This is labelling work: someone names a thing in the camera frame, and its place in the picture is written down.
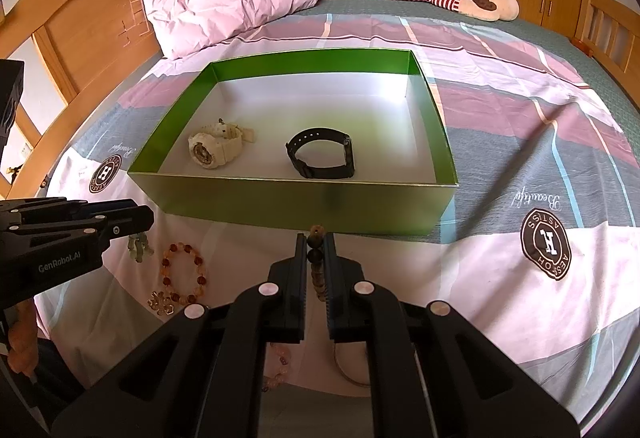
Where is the dark brown bead bracelet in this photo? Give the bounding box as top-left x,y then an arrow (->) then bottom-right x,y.
305,223 -> 330,303

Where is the red and amber bead bracelet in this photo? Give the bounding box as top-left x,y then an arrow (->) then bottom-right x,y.
159,241 -> 208,305

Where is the thin metal bangle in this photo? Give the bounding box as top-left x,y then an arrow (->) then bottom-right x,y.
333,342 -> 370,388

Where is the green jade pendant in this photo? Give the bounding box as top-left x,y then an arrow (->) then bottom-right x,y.
127,232 -> 154,263

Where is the gold flower brooch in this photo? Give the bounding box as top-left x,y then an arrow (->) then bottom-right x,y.
146,291 -> 175,317

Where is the green open cardboard box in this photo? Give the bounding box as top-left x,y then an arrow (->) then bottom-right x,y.
129,49 -> 458,236

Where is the black wristband watch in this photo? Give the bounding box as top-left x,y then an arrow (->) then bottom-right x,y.
285,127 -> 355,180

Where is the cream white wristwatch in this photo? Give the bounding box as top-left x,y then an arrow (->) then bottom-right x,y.
188,118 -> 255,169

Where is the plaid bed sheet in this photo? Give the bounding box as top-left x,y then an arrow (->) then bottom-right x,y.
46,2 -> 639,429

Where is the wooden headboard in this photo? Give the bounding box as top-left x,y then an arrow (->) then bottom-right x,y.
1,0 -> 160,198

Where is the wooden footboard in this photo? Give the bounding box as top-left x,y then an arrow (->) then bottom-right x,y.
574,0 -> 639,105

